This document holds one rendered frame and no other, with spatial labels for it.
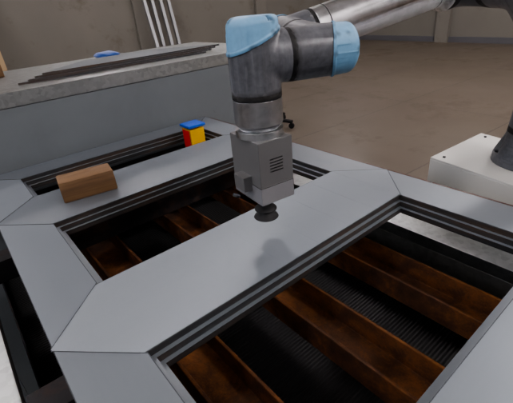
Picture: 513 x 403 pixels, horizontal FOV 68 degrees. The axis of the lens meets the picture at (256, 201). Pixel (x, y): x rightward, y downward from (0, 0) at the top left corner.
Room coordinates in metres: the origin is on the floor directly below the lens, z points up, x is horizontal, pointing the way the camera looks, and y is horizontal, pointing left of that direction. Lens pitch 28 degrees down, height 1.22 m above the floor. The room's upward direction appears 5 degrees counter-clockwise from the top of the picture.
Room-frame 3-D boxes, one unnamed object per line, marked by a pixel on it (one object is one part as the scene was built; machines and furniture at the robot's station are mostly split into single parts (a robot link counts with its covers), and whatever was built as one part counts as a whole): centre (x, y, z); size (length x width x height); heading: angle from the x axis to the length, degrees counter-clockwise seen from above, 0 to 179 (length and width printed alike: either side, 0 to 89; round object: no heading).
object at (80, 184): (0.83, 0.40, 0.87); 0.12 x 0.06 x 0.05; 119
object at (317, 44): (0.62, -0.11, 1.15); 0.11 x 0.11 x 0.08; 15
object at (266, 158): (0.57, 0.00, 0.99); 0.10 x 0.09 x 0.16; 121
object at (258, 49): (0.57, -0.02, 1.15); 0.09 x 0.08 x 0.11; 105
